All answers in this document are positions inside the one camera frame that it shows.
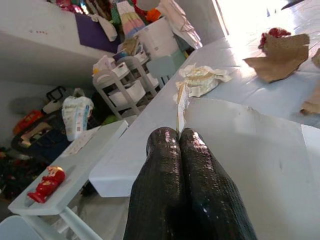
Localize printed white paper sheet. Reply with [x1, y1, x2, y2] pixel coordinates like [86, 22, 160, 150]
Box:
[59, 126, 101, 157]

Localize black bag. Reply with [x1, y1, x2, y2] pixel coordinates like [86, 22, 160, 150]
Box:
[11, 117, 71, 164]

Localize colourful striped dress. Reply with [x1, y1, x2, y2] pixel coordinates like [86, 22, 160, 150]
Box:
[116, 0, 147, 39]

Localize small white plastic table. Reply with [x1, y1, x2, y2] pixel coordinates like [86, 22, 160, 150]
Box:
[7, 119, 130, 240]

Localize white storage trolley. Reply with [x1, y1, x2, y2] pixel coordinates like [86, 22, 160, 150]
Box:
[92, 56, 161, 121]

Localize crumpled white tissue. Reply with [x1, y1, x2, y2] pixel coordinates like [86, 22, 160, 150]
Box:
[178, 63, 233, 98]

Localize light blue kids chair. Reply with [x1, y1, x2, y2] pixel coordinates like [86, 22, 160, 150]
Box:
[146, 53, 187, 87]

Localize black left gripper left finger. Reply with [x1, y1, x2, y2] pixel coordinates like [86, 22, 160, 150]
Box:
[124, 126, 187, 240]

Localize red toy figure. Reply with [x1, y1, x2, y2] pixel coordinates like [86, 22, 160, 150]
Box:
[26, 165, 66, 205]

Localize purple storage box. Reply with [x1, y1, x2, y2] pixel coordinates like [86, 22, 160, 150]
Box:
[74, 12, 121, 53]

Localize white diaper pack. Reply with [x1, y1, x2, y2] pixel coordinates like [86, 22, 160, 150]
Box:
[61, 87, 95, 142]

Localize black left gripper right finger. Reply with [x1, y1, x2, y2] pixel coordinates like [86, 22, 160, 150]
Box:
[174, 127, 258, 240]

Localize white storage box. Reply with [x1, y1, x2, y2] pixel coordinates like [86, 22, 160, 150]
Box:
[137, 16, 181, 61]

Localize light blue plastic stool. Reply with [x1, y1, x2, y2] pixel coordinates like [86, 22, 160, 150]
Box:
[0, 215, 38, 240]

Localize large white folding table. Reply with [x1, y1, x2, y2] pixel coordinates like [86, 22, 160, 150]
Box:
[88, 0, 320, 198]

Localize brown corrugated cardboard piece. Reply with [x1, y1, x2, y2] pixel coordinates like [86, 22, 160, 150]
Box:
[299, 98, 320, 116]

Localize white hanging cloth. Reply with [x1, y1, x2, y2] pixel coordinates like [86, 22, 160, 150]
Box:
[159, 0, 203, 50]

